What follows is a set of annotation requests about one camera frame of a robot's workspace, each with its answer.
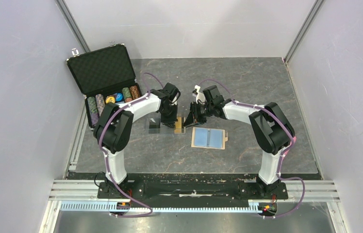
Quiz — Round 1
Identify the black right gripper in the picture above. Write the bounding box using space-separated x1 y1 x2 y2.
183 101 214 128

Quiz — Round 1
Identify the black credit card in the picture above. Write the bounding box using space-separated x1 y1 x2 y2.
149 118 160 129

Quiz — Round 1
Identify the beige leather card holder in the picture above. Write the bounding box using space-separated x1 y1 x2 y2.
191 127 228 150

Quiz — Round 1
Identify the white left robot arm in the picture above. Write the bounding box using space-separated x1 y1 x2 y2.
94 83 181 198

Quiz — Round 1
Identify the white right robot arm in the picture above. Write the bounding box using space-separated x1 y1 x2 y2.
183 85 295 198

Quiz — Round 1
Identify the clear acrylic card stand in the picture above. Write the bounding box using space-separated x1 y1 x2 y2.
145 116 186 134

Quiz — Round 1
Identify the orange black poker chip stack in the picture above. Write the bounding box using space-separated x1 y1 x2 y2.
129 85 141 100

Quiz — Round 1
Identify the blue dealer chip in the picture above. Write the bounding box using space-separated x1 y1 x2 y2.
115 93 123 102

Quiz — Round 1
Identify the yellow dealer chip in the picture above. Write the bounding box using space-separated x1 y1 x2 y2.
105 96 116 104

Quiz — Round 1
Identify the green poker chip stack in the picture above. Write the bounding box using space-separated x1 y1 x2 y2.
87 97 99 114

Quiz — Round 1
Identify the black poker chip case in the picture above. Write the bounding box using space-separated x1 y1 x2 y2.
66 43 143 129

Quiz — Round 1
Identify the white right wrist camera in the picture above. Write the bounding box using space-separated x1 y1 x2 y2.
192 85 206 103

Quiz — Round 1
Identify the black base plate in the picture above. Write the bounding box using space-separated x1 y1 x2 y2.
97 173 289 208

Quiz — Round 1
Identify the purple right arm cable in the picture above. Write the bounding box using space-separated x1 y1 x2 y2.
198 79 306 218

